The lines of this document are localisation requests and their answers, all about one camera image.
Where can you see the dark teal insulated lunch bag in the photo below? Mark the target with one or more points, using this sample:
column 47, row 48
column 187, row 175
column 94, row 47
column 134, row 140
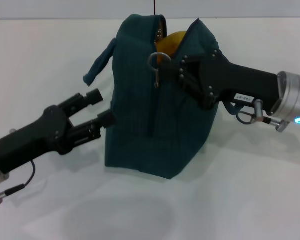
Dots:
column 145, row 125

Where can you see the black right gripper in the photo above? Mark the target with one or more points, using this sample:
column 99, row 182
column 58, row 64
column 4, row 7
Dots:
column 240, row 80

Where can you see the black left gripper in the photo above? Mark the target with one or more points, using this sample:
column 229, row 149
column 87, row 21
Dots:
column 35, row 137

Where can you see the yellow toy banana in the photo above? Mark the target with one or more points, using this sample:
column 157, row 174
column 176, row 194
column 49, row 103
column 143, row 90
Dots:
column 171, row 43

